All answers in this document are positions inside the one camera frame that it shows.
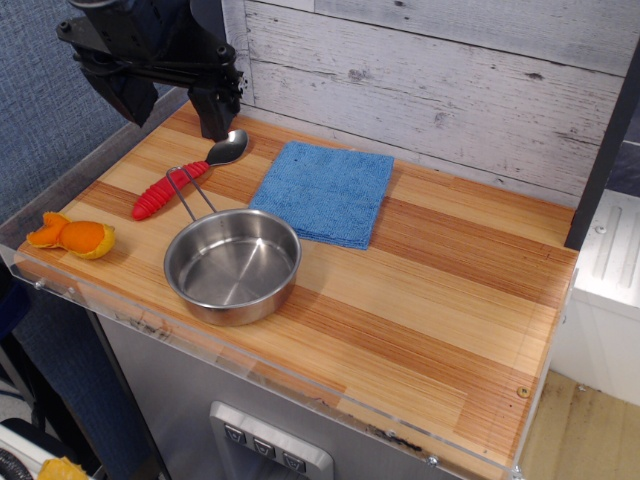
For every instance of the white ribbed appliance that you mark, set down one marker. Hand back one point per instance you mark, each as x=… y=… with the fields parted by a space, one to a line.
x=597 y=343

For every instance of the silver control panel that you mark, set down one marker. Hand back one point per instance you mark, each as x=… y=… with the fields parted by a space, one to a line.
x=270 y=442

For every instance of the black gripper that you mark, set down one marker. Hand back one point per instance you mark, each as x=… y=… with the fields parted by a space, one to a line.
x=121 y=45

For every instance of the left dark vertical post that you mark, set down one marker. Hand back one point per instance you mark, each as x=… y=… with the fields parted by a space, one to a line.
x=213 y=55

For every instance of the stainless steel cabinet front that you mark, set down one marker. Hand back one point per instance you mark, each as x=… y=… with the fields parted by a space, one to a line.
x=175 y=392

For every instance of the right dark vertical post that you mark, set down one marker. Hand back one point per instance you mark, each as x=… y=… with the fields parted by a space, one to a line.
x=606 y=157

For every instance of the dark vertical post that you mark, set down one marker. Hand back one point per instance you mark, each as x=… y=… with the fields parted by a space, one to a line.
x=213 y=55
x=606 y=157

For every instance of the red handled metal spoon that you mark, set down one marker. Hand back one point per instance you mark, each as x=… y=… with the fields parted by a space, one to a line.
x=222 y=153

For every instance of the stainless steel pot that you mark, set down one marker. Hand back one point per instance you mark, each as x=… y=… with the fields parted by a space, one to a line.
x=234 y=267

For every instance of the yellow black object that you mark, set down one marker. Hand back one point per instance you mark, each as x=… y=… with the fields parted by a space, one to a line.
x=12 y=468

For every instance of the orange plush fish toy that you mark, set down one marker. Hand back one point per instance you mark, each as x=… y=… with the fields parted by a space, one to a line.
x=85 y=239

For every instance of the blue folded cloth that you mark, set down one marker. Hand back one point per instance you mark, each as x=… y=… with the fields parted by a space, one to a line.
x=325 y=194

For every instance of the clear acrylic table guard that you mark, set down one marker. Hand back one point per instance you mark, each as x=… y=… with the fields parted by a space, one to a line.
x=436 y=338

